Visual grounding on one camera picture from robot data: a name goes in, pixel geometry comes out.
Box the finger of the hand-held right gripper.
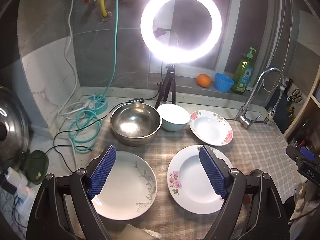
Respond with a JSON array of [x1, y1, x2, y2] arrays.
[[286, 145, 304, 167], [301, 147, 320, 166]]

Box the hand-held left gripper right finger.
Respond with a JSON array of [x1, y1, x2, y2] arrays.
[[199, 145, 292, 240]]

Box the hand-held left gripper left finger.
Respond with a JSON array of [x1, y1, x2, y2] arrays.
[[26, 145, 118, 240]]

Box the stainless steel bowl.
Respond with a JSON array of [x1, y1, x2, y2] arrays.
[[110, 102, 162, 147]]

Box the pink flower plate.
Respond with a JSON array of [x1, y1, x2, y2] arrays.
[[167, 144, 234, 214]]

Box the grey leaf plate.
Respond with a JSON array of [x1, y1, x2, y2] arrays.
[[91, 151, 157, 220]]

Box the plaid table cloth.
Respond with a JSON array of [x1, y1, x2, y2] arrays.
[[75, 111, 309, 240]]

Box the red flower plate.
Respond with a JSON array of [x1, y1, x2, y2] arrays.
[[189, 110, 233, 146]]

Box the wooden shelf unit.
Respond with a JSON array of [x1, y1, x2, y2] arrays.
[[282, 80, 320, 143]]

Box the scissors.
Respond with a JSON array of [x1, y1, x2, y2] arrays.
[[287, 89, 302, 103]]

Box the chrome faucet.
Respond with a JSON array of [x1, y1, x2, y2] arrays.
[[234, 66, 287, 130]]

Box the round teal power strip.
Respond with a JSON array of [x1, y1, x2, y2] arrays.
[[87, 94, 108, 117], [69, 0, 125, 153]]

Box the light blue bowl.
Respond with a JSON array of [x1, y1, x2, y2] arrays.
[[157, 103, 190, 132]]

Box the green glass dish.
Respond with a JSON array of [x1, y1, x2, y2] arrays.
[[21, 150, 49, 185]]

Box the blue ribbed cup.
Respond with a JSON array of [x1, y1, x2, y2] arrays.
[[214, 73, 235, 93]]

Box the orange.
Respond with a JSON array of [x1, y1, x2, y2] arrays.
[[196, 73, 212, 88]]

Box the green dish soap bottle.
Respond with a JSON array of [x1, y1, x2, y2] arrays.
[[231, 46, 257, 95]]

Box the black tripod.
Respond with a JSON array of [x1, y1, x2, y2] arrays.
[[154, 64, 177, 109]]

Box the steel pot lid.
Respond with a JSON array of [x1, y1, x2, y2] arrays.
[[0, 85, 30, 163]]

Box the black cable with inline remote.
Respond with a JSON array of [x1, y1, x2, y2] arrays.
[[20, 82, 165, 170]]

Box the white power cable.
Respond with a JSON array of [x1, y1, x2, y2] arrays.
[[58, 0, 97, 173]]

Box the ring light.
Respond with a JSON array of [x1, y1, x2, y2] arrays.
[[140, 0, 222, 63]]

